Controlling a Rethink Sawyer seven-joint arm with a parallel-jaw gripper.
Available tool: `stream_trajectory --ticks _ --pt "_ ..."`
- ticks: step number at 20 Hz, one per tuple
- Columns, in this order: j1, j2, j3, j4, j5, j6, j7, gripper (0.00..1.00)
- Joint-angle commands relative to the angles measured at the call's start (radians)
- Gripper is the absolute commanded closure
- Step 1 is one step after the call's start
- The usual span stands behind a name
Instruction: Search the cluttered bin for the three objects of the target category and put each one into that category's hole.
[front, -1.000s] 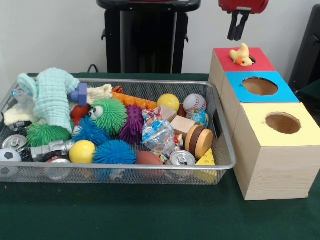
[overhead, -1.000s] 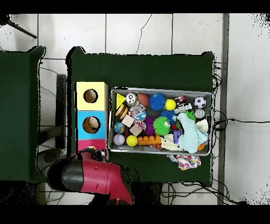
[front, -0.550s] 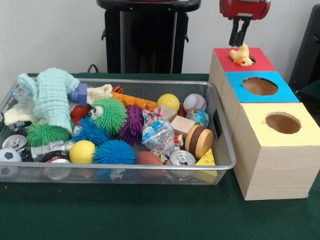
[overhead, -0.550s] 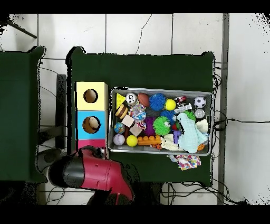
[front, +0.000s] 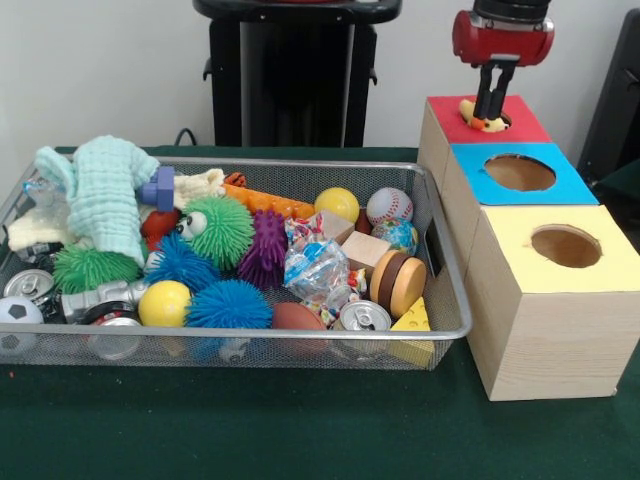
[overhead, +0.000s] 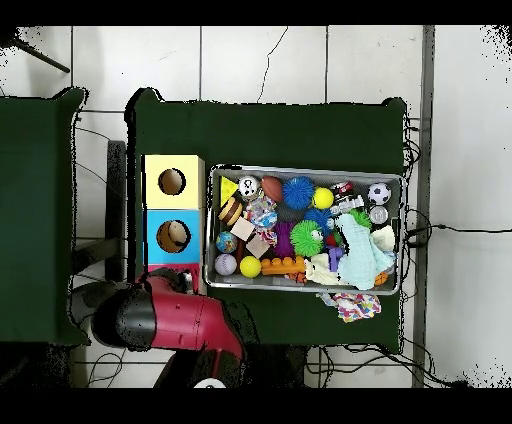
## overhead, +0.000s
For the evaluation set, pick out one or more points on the multicoloured dotted cloth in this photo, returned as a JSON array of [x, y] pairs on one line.
[[356, 306]]

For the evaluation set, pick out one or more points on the thin black rod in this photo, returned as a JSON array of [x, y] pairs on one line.
[[44, 59]]

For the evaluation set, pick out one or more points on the yellow cheese wedge toy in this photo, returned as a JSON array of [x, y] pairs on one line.
[[227, 190]]

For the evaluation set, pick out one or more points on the wooden box with three holes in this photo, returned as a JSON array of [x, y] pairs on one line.
[[176, 200]]

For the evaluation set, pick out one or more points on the shallow clear mesh bin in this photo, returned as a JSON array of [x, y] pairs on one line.
[[356, 182]]

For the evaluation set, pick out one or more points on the silver drink can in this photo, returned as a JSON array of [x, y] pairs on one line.
[[248, 186]]

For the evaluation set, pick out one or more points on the mint green waffle cloth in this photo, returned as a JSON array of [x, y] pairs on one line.
[[360, 252]]

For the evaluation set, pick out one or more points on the green spiky toy with eyes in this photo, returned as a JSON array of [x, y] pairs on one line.
[[361, 218]]

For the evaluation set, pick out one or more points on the dark green tablecloth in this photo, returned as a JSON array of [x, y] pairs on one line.
[[280, 136]]

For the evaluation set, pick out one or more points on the black stand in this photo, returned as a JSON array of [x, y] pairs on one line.
[[116, 180]]

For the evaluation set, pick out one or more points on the neighbouring green covered table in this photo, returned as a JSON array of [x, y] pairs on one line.
[[36, 200]]

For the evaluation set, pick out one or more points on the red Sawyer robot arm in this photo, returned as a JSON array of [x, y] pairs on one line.
[[184, 316]]

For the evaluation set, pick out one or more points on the globe print ball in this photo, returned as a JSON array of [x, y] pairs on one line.
[[226, 242]]

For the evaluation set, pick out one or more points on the purple plastic toy piece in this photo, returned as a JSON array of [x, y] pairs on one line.
[[334, 256]]

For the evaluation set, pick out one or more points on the small soccer ball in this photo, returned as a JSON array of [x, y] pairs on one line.
[[378, 193]]

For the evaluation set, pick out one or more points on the wooden burger toy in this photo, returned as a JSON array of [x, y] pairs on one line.
[[230, 211]]

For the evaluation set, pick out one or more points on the blue spiky ball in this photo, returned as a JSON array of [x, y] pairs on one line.
[[298, 192]]

